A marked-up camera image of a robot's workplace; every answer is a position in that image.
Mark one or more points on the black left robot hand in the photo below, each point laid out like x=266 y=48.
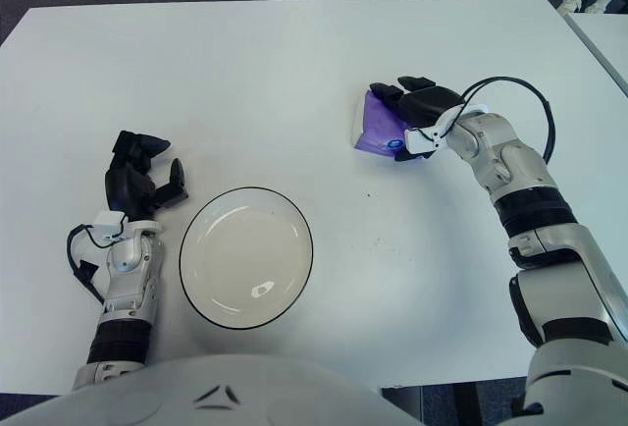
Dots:
x=125 y=185

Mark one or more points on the white adjacent table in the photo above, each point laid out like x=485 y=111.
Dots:
x=606 y=40

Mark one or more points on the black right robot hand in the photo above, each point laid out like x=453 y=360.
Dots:
x=427 y=104

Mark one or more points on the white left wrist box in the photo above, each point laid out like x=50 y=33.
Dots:
x=109 y=222

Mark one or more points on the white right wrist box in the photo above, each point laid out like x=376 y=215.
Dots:
x=422 y=139

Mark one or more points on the white plate with black rim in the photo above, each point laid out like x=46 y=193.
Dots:
x=245 y=259

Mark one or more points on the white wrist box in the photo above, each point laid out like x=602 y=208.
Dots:
x=109 y=222
x=422 y=139

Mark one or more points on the grey robot torso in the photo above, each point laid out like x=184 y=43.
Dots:
x=211 y=387

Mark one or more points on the purple tissue paper pack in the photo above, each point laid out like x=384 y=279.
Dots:
x=378 y=126

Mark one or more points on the black table leg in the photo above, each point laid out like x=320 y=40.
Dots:
x=466 y=404

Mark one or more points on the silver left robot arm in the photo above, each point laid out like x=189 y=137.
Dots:
x=125 y=279

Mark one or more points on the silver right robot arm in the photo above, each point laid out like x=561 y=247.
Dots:
x=539 y=210

